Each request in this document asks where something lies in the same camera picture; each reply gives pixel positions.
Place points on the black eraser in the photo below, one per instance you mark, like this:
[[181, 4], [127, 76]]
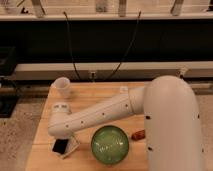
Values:
[[60, 146]]

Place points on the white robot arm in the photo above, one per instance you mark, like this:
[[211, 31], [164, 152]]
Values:
[[172, 122]]

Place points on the white plastic cup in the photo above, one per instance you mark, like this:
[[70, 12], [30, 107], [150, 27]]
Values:
[[62, 87]]

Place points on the green glass bowl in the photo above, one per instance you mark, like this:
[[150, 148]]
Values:
[[110, 145]]

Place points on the brown wooden block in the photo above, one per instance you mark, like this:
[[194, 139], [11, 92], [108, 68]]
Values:
[[138, 135]]

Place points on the white wall outlet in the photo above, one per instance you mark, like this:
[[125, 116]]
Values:
[[92, 75]]

